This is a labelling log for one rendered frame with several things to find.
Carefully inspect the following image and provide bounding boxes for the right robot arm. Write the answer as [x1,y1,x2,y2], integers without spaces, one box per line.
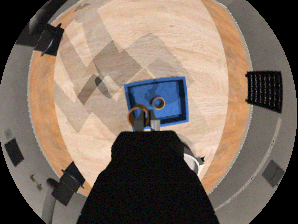
[41,173,80,224]

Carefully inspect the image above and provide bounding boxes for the blue shallow tray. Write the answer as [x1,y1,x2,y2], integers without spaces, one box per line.
[124,76,189,127]

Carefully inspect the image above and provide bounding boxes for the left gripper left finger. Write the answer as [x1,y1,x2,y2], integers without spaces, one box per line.
[133,109,146,131]

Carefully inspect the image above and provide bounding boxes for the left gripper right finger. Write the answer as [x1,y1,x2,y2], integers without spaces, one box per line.
[149,109,161,131]

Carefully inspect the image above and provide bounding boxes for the bronze ring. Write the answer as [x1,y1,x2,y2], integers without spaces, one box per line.
[128,104,149,128]
[152,96,165,109]

